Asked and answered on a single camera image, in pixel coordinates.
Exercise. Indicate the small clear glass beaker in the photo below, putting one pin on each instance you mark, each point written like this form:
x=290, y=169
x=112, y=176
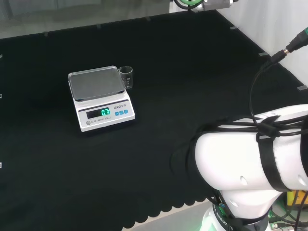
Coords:
x=126, y=77

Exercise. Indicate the black bench cloth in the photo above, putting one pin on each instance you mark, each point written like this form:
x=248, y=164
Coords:
x=168, y=96

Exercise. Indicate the white electronic balance steel pan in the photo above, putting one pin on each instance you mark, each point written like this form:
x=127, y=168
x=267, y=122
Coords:
x=101, y=101

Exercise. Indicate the yellow stop button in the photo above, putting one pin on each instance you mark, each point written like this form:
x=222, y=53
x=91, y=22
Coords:
x=297, y=196

